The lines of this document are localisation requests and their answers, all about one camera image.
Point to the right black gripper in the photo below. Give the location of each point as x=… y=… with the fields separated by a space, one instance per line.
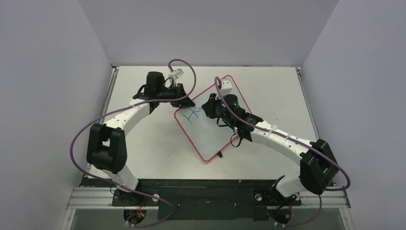
x=210 y=108

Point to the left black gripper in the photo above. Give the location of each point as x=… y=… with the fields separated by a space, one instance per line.
x=186 y=102

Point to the pink-framed whiteboard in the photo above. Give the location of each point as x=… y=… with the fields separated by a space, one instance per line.
x=206 y=137

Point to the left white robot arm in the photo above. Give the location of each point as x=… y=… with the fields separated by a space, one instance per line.
x=107 y=150

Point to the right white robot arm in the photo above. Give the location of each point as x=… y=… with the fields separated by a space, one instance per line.
x=317 y=164

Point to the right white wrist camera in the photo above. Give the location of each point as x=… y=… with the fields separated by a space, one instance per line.
x=225 y=87

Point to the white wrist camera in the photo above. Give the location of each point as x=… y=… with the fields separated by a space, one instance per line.
x=174 y=76
x=225 y=87

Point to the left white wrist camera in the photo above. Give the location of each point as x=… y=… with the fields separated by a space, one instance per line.
x=174 y=76

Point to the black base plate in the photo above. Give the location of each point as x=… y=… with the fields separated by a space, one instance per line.
x=201 y=199

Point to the aluminium frame rail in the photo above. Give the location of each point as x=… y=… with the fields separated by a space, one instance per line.
x=97 y=133

